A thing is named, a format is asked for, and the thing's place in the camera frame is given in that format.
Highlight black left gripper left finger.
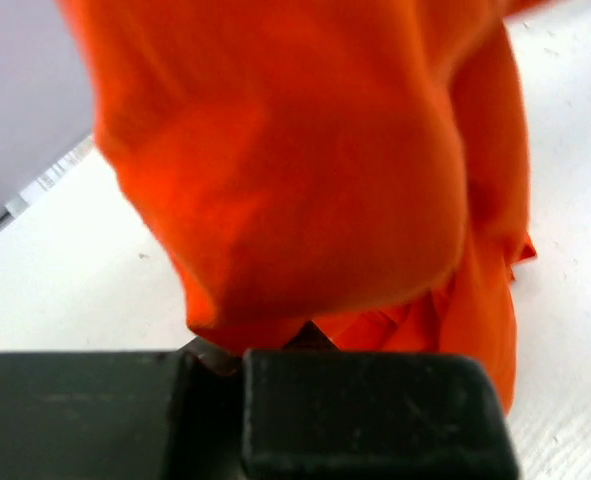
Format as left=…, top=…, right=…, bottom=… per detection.
left=0, top=339, right=244, bottom=479

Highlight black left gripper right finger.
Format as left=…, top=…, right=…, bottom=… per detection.
left=241, top=346, right=520, bottom=479

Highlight orange t-shirt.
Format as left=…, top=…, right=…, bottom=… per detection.
left=59, top=1, right=534, bottom=409

